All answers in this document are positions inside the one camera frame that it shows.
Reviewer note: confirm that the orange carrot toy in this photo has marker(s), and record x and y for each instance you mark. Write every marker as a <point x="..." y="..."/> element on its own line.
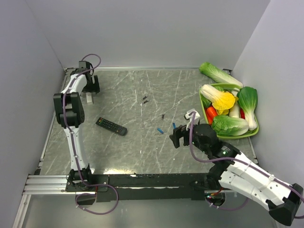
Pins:
<point x="210" y="114"/>

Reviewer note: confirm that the black TV remote control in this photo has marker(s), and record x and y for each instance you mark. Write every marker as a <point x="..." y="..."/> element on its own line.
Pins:
<point x="113" y="127"/>

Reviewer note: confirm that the yellow white cabbage toy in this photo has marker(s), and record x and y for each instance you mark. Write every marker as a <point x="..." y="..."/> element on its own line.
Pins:
<point x="221" y="101"/>

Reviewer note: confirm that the white slim remote control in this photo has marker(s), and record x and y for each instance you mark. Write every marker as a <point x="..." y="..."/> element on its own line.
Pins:
<point x="89" y="98"/>

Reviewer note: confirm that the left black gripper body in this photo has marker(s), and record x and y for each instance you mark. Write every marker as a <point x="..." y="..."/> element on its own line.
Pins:
<point x="91" y="87"/>

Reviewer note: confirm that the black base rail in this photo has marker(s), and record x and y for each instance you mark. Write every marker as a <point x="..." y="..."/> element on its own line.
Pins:
<point x="192" y="186"/>

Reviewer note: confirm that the red pepper toy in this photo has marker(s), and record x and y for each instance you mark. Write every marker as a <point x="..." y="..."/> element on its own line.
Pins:
<point x="242" y="114"/>

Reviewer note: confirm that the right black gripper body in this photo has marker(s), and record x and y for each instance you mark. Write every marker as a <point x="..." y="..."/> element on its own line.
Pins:
<point x="182" y="132"/>

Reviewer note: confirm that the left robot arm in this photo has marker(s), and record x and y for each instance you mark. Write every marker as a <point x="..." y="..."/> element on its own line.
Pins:
<point x="70" y="115"/>

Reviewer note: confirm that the napa cabbage on table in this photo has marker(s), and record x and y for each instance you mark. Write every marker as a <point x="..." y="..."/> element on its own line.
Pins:
<point x="217" y="74"/>

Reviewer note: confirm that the white radish toy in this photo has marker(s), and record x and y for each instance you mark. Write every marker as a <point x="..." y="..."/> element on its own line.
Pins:
<point x="234" y="112"/>

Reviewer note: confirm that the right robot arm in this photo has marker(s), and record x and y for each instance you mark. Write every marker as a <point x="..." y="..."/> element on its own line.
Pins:
<point x="235" y="171"/>

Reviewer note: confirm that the dark green bok choy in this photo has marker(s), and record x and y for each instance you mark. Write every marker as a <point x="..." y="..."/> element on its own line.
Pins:
<point x="247" y="100"/>

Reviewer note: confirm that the light green cabbage front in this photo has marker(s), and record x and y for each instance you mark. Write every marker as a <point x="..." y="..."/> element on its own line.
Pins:
<point x="229" y="126"/>

